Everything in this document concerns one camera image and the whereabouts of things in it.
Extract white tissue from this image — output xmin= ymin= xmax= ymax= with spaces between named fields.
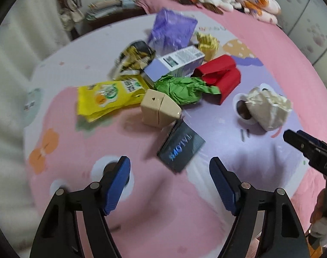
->
xmin=245 ymin=87 xmax=293 ymax=132

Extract red paper rolls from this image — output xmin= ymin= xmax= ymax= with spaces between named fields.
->
xmin=192 ymin=55 xmax=241 ymax=105

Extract black talon box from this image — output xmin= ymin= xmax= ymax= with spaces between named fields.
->
xmin=156 ymin=119 xmax=205 ymax=174

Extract green paper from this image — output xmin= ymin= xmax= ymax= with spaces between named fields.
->
xmin=154 ymin=75 xmax=221 ymax=105

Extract yellow egg roll packet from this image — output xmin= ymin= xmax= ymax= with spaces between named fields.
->
xmin=77 ymin=75 xmax=149 ymax=122

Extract yellow paper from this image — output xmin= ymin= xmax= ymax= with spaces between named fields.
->
xmin=196 ymin=32 xmax=219 ymax=62

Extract lavender white carton box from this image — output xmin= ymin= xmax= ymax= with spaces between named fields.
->
xmin=142 ymin=45 xmax=205 ymax=87

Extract beige plastic box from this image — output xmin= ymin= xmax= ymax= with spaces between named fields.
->
xmin=140 ymin=89 xmax=182 ymax=129

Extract purple plastic bag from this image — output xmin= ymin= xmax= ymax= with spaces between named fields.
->
xmin=148 ymin=8 xmax=198 ymax=57

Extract black gold wrapper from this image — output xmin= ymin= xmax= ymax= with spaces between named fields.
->
xmin=112 ymin=40 xmax=156 ymax=80

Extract person's right hand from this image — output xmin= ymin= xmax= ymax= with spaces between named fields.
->
xmin=308 ymin=187 xmax=327 ymax=248

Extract pink bed blanket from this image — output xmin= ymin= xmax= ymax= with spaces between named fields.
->
xmin=136 ymin=0 xmax=327 ymax=231

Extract folded cartoon quilt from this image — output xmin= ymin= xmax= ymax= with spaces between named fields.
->
xmin=236 ymin=0 xmax=281 ymax=25

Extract cartoon printed tablecloth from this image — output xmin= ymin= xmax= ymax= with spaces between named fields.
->
xmin=25 ymin=15 xmax=307 ymax=257

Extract floral cream curtain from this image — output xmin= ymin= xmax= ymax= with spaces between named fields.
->
xmin=0 ymin=0 xmax=70 ymax=257

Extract dark wooden nightstand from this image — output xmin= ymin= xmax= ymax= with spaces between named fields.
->
xmin=70 ymin=6 xmax=146 ymax=40

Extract light blue tissue box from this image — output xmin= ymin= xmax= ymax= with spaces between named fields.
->
xmin=121 ymin=0 xmax=138 ymax=9

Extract stack of books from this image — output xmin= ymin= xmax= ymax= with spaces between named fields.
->
xmin=86 ymin=0 xmax=122 ymax=21

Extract hanging bags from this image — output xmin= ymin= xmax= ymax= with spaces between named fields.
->
xmin=57 ymin=0 xmax=84 ymax=31

